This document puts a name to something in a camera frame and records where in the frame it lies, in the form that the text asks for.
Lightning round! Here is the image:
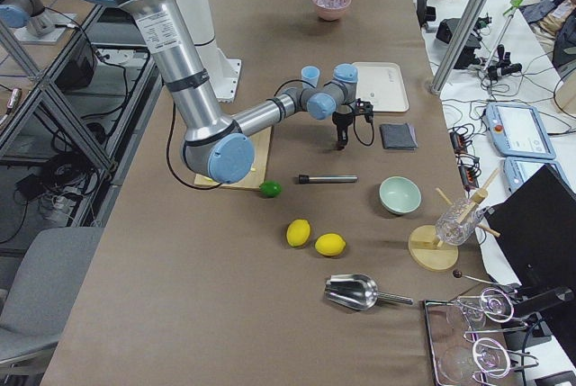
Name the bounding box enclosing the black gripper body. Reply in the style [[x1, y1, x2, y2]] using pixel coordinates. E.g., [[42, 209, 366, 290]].
[[332, 112, 354, 139]]

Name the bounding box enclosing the steel muddler black tip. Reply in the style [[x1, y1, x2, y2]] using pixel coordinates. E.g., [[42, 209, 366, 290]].
[[296, 174, 358, 184]]

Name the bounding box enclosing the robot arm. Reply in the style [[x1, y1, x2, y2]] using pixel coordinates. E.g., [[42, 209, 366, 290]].
[[85, 0, 358, 184]]

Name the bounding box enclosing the light blue cup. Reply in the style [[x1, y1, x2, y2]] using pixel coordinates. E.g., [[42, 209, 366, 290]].
[[301, 66, 320, 88]]

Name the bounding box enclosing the wooden cup stand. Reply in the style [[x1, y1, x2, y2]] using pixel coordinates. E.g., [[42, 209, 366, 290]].
[[409, 168, 500, 272]]

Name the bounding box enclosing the grey folded cloth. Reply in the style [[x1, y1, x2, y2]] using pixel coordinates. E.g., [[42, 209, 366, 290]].
[[379, 123, 418, 150]]

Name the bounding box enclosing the cream rabbit tray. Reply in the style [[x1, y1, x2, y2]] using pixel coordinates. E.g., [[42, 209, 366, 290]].
[[353, 62, 410, 113]]

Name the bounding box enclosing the mint green bowl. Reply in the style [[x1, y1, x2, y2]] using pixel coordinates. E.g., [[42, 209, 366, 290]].
[[379, 176, 421, 215]]

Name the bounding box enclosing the bamboo cutting board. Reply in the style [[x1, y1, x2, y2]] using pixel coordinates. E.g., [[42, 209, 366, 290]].
[[194, 128, 272, 190]]

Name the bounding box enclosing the green lime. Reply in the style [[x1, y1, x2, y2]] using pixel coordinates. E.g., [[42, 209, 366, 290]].
[[259, 181, 283, 198]]

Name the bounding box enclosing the lower yellow lemon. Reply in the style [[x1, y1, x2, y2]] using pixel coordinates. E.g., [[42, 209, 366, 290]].
[[286, 219, 311, 247]]

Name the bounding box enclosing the yellow lemon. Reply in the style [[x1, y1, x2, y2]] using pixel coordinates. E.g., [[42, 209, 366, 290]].
[[286, 219, 311, 247], [314, 233, 347, 257]]

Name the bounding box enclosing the upper yellow lemon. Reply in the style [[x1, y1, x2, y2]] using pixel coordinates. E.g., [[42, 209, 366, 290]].
[[314, 233, 347, 257]]

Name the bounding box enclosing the pink bowl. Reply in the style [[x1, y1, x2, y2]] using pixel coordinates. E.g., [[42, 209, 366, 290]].
[[311, 0, 352, 22]]

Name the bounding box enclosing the clear glass on stand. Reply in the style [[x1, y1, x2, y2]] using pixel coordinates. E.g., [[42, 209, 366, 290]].
[[435, 198, 482, 246]]

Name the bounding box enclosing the steel scoop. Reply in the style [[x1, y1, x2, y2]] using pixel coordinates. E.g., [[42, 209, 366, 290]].
[[324, 274, 414, 311]]

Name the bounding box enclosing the teach pendant tablet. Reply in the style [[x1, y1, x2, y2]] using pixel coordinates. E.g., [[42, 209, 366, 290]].
[[503, 157, 568, 193], [484, 103, 556, 160]]

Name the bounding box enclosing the grey office chair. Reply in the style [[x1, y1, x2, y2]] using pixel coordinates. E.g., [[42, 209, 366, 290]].
[[1, 227, 104, 377]]

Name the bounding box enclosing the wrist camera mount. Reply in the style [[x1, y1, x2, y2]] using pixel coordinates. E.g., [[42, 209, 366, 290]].
[[353, 99, 374, 123]]

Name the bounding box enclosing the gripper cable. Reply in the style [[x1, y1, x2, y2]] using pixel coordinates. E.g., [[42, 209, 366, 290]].
[[274, 78, 375, 147]]

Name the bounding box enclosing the aluminium frame post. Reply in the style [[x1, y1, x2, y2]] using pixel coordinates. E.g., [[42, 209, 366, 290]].
[[429, 0, 486, 95]]

